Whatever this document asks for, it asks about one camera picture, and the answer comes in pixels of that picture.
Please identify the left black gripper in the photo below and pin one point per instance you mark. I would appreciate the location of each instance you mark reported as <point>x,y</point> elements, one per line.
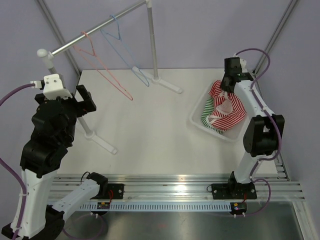
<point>87,105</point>

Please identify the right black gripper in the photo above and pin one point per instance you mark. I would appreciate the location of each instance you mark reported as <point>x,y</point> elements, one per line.
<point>223,86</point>

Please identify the red striped tank top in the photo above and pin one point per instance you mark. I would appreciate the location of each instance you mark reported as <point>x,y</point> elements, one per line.
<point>229,110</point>

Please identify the green striped tank top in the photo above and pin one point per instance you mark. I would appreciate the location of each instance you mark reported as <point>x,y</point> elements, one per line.
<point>207,111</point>

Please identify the pink wire hanger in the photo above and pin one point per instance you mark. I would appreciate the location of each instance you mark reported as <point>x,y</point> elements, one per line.
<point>98,65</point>

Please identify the blue wire hanger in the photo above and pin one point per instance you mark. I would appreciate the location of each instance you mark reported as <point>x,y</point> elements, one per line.
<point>128,58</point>

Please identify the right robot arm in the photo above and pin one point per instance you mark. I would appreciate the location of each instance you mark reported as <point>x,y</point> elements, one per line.
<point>262,139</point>

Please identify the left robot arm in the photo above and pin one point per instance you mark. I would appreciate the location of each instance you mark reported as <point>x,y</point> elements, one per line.
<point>54,130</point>

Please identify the white metal clothes rack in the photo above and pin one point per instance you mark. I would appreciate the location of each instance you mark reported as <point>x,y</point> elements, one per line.
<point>47,57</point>

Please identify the white plastic basket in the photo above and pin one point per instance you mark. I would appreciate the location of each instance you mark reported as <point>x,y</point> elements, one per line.
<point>232,135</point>

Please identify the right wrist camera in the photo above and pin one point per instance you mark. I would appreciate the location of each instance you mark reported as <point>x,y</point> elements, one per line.
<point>243,63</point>

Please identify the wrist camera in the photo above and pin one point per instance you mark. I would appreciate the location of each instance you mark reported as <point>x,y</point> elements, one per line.
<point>52,87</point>
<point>243,63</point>

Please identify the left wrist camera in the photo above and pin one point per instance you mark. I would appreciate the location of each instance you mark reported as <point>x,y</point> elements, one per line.
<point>52,87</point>

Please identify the right aluminium frame post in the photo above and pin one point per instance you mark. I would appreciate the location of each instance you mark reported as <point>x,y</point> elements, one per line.
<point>289,10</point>

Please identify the aluminium frame post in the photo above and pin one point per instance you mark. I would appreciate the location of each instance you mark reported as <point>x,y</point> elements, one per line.
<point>49,18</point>
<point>289,10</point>

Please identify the left aluminium frame post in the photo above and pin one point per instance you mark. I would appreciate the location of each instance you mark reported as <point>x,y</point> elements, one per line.
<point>49,18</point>

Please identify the aluminium mounting rail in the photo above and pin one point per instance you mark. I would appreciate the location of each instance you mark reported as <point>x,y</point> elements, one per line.
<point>195,187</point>

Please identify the white slotted cable duct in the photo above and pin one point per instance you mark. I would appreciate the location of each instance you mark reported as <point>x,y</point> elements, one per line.
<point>157,207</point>

